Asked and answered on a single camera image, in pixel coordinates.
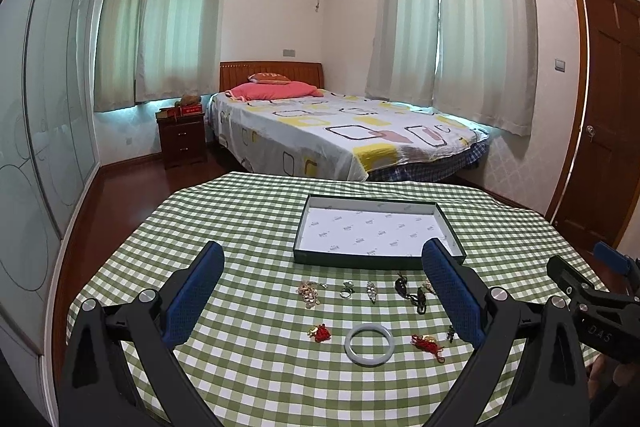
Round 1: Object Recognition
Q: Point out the orange embroidered cushion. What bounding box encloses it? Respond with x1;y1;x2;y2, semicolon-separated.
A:
248;73;291;86

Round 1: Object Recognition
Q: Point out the pink pillow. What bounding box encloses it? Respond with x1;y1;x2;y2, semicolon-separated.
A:
223;82;322;102

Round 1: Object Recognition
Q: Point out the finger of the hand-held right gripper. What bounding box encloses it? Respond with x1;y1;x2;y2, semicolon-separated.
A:
546;255;608;308
593;242;632;277

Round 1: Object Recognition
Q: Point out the wooden bed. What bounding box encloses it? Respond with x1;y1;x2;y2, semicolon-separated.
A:
207;61;488;182

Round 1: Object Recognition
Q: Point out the blue plaid bed skirt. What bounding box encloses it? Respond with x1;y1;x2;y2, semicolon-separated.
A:
367;142;488;182

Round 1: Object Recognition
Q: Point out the green checkered tablecloth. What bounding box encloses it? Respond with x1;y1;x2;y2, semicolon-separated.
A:
66;172;626;427

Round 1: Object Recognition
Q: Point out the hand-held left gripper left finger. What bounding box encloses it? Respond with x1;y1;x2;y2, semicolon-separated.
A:
59;241;226;427

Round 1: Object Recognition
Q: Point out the dark wooden nightstand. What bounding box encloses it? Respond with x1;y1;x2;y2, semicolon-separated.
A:
156;111;207;170

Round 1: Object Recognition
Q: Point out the white curtain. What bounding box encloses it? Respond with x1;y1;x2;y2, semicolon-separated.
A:
365;0;442;108
431;0;538;136
136;0;224;104
94;0;168;112

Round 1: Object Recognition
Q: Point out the pearl and gold bracelet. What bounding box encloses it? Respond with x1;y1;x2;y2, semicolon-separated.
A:
297;282;328;308

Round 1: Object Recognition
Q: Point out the frosted glass wardrobe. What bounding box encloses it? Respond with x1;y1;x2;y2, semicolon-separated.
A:
0;0;101;353

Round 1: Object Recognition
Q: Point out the dark green jewelry box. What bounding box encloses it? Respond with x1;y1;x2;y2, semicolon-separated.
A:
292;194;467;271

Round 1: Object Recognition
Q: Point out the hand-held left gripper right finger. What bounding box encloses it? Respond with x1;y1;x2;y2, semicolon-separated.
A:
421;238;593;427

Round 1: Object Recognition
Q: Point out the person's right hand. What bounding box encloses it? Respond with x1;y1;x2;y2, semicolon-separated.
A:
589;358;640;408

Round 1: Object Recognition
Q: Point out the red cord gold ingot pendant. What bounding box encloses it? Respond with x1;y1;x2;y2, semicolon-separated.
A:
411;334;447;364

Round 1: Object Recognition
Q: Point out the patterned white bedspread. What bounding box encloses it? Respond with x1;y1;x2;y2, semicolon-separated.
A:
207;89;488;182

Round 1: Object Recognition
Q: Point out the brown wooden door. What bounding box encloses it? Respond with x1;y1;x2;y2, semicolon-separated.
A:
545;0;640;253

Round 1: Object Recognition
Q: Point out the white jade bangle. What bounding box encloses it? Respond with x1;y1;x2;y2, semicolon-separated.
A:
345;323;396;364

